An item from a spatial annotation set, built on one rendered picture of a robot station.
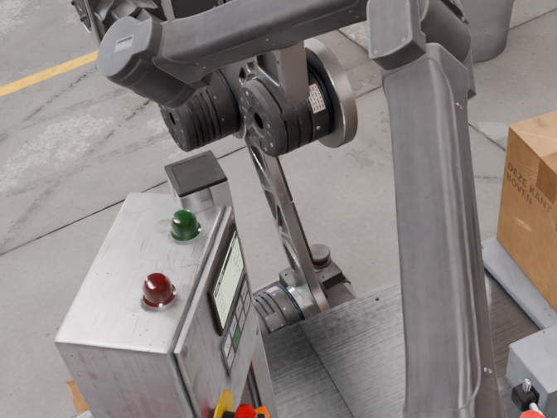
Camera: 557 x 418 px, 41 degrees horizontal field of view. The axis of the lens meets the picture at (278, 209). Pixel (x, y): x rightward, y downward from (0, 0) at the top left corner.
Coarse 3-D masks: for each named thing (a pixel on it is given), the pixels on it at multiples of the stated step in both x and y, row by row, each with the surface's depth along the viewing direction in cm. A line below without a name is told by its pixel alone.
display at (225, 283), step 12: (228, 240) 64; (228, 252) 64; (240, 252) 68; (228, 264) 64; (240, 264) 68; (216, 276) 62; (228, 276) 65; (240, 276) 69; (216, 288) 62; (228, 288) 65; (216, 300) 62; (228, 300) 65; (216, 312) 62; (228, 312) 65; (216, 324) 63
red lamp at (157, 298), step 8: (144, 280) 57; (152, 280) 57; (160, 280) 57; (168, 280) 57; (144, 288) 57; (152, 288) 56; (160, 288) 56; (168, 288) 57; (144, 296) 58; (152, 296) 56; (160, 296) 57; (168, 296) 57; (176, 296) 58; (152, 304) 57; (160, 304) 57; (168, 304) 57
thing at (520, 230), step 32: (512, 128) 124; (544, 128) 123; (512, 160) 127; (544, 160) 117; (512, 192) 131; (544, 192) 120; (512, 224) 134; (544, 224) 123; (512, 256) 138; (544, 256) 127; (544, 288) 130
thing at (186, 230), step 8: (176, 216) 62; (184, 216) 61; (192, 216) 62; (176, 224) 61; (184, 224) 61; (192, 224) 62; (200, 224) 63; (176, 232) 62; (184, 232) 61; (192, 232) 62; (200, 232) 62; (176, 240) 62; (184, 240) 62; (192, 240) 62
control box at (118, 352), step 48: (144, 240) 63; (96, 288) 60; (192, 288) 59; (96, 336) 56; (144, 336) 56; (192, 336) 57; (96, 384) 59; (144, 384) 58; (192, 384) 58; (240, 384) 72
